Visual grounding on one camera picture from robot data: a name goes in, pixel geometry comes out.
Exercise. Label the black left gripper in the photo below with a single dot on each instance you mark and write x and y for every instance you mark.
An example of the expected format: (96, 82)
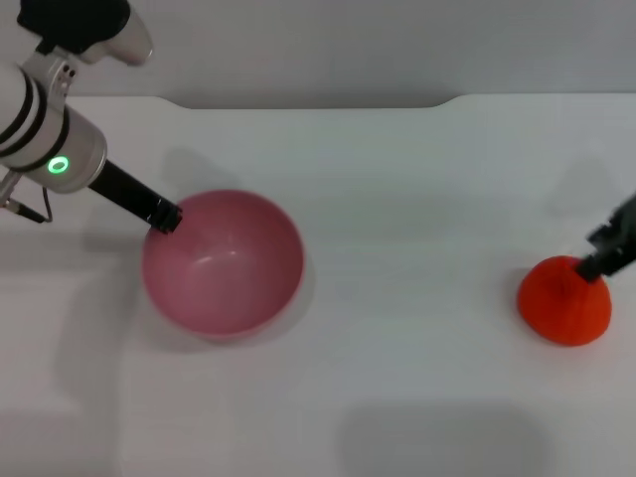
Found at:
(126, 191)

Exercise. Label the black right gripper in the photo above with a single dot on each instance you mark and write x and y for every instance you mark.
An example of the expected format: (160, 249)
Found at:
(621, 238)

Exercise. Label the orange toy fruit with stem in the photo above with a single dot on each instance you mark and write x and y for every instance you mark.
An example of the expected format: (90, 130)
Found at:
(556, 308)

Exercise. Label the pink plastic bowl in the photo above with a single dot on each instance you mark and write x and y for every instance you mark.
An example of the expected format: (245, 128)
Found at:
(223, 278)

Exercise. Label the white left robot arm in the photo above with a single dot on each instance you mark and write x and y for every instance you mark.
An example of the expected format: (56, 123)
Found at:
(45, 144)

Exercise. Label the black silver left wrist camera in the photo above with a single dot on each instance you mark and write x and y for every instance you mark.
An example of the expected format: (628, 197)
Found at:
(94, 25)

